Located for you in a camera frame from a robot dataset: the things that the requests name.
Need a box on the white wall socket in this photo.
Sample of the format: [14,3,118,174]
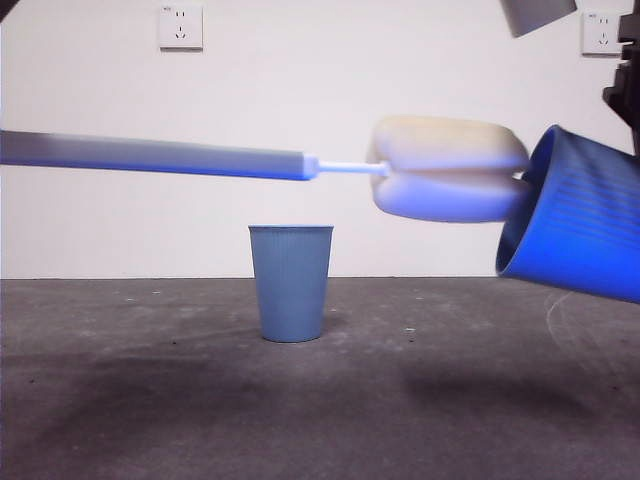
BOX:
[159,4,205,52]
[580,12,624,57]

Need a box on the blue ribbed plastic cup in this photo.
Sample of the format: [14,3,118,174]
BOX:
[494,123,640,306]
[247,224,335,344]

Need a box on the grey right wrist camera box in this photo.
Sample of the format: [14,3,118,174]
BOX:
[499,0,579,39]

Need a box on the grey-handled sponge cup brush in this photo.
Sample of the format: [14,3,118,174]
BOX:
[0,114,532,225]

